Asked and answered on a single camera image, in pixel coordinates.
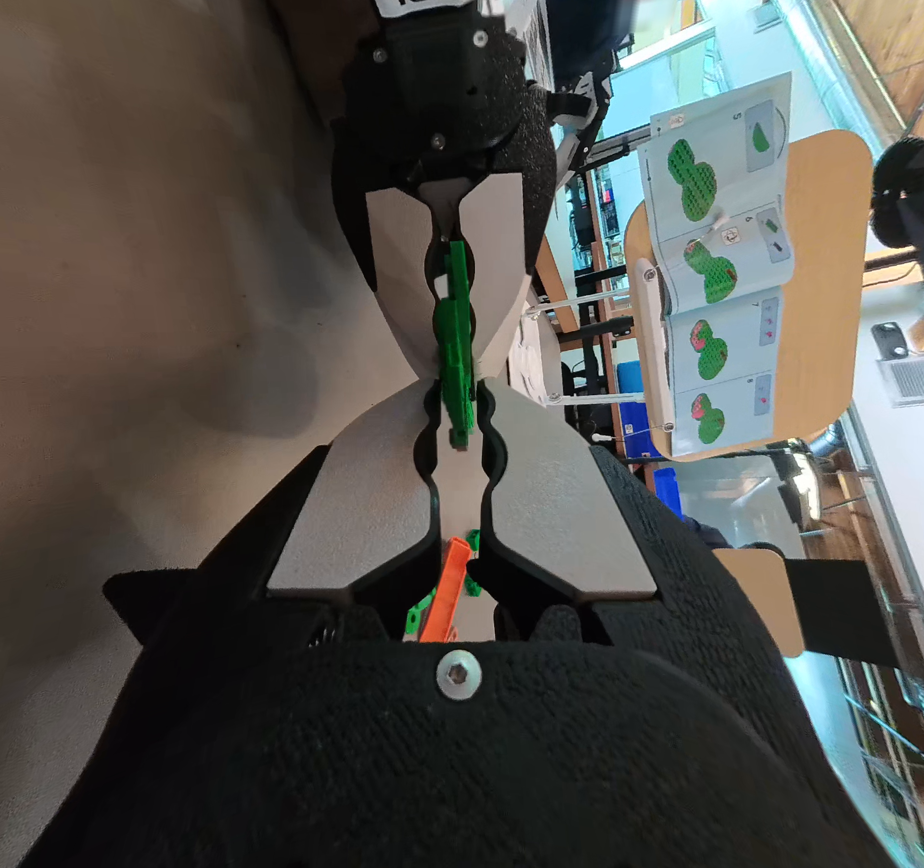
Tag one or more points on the blue storage bin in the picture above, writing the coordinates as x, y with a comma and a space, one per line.
668, 492
632, 391

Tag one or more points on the spare hand-held gripper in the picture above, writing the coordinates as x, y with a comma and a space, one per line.
577, 99

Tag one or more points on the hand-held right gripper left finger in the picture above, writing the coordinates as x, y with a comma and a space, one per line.
361, 507

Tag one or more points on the green lego plate assembly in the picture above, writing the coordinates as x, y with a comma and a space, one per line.
455, 348

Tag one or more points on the person's left forearm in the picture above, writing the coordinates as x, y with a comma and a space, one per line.
303, 16

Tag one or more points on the orange brick separator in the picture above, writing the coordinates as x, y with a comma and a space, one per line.
444, 593

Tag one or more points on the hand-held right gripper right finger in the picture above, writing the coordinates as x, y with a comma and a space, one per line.
556, 514

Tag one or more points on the lego instruction booklet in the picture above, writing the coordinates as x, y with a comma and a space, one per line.
722, 268

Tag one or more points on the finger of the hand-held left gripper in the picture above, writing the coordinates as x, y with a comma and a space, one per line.
401, 254
498, 247

